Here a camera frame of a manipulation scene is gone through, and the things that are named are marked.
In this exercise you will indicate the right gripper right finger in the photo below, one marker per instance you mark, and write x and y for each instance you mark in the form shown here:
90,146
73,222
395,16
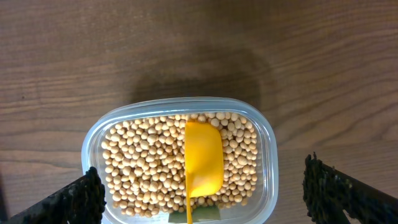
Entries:
333,197

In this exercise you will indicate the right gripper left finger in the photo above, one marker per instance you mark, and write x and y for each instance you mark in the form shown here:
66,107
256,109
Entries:
80,202

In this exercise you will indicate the yellow measuring scoop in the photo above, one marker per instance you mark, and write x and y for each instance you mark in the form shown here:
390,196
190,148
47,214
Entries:
204,168

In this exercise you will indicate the clear plastic container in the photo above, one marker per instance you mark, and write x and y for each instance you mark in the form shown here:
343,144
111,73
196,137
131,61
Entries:
262,203

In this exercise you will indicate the pile of soybeans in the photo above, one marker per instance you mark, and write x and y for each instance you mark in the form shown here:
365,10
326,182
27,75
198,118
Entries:
145,165

